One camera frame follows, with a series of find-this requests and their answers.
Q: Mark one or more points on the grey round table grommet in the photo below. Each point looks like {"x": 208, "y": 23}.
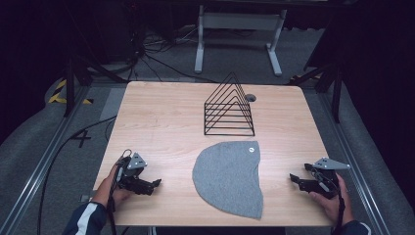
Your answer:
{"x": 251, "y": 97}

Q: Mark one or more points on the aluminium floor rail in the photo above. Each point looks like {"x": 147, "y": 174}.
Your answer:
{"x": 36, "y": 176}
{"x": 355, "y": 163}

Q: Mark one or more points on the yellow black hazard tape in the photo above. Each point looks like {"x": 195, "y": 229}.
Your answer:
{"x": 58, "y": 94}

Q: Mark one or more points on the person's right hand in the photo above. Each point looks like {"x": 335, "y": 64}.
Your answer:
{"x": 339, "y": 205}

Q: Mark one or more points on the person's left hand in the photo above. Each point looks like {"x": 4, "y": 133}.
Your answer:
{"x": 109, "y": 192}

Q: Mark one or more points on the black metal stand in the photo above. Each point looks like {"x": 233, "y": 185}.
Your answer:
{"x": 69, "y": 88}
{"x": 336, "y": 94}

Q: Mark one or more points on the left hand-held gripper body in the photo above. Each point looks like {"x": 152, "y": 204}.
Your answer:
{"x": 130, "y": 171}

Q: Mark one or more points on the grey knitted beanie hat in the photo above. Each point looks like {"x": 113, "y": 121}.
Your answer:
{"x": 228, "y": 179}

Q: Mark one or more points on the white metal stand frame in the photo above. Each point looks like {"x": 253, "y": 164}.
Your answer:
{"x": 241, "y": 21}

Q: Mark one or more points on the dark curtain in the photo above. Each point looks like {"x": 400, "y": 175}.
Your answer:
{"x": 23, "y": 58}
{"x": 378, "y": 65}

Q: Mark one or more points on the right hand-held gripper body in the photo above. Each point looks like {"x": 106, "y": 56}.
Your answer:
{"x": 326, "y": 186}

